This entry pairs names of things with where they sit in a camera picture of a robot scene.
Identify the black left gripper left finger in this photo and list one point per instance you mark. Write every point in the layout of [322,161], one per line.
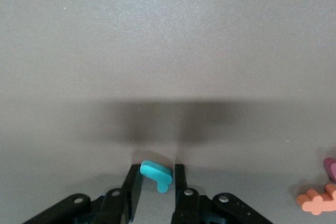
[113,203]

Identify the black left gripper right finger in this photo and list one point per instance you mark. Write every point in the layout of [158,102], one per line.
[189,205]

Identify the teal foam letter r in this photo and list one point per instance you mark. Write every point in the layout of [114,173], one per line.
[152,171]

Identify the orange foam letter t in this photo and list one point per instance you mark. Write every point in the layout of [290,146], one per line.
[317,200]

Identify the dark red foam letter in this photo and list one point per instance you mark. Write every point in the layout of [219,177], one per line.
[331,169]

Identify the brown table cover sheet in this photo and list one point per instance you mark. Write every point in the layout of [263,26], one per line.
[168,24]

